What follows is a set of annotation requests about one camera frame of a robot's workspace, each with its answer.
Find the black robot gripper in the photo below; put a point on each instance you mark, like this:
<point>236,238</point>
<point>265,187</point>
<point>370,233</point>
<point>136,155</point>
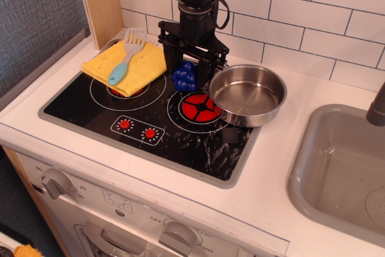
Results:
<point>195,36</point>

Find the blue toy grapes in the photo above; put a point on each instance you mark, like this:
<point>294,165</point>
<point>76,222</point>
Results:
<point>184,77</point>

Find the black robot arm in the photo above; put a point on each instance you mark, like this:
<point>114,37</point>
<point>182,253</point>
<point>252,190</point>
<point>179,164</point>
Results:
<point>199,7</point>

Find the stainless steel pot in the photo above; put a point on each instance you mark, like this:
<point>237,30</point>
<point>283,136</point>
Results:
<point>248,95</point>

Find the yellow folded cloth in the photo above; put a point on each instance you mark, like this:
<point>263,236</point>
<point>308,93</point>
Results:
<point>143,68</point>

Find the black toy stove top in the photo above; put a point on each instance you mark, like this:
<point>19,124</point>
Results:
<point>180,131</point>

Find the grey right oven knob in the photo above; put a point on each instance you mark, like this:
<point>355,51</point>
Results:
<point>178,238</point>

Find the grey oven knob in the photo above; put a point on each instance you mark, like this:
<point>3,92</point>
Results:
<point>178,238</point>
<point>56,183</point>

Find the grey left oven knob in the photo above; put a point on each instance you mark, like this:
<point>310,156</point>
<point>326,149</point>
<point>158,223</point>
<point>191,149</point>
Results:
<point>56,183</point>

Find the white toy oven front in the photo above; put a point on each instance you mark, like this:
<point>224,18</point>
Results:
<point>91,220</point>

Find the grey plastic sink basin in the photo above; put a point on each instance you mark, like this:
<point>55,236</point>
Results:
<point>338,174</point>

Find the grey faucet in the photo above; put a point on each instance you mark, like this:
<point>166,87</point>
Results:
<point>376,111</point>

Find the orange object at floor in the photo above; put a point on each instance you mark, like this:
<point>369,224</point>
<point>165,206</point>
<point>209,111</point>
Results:
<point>26,251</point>

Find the grey spatula with blue handle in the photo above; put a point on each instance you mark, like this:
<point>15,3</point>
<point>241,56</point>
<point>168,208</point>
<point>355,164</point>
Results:
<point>133,43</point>

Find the light wooden post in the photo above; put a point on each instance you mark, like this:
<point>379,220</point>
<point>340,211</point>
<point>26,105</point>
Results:
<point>105,20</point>

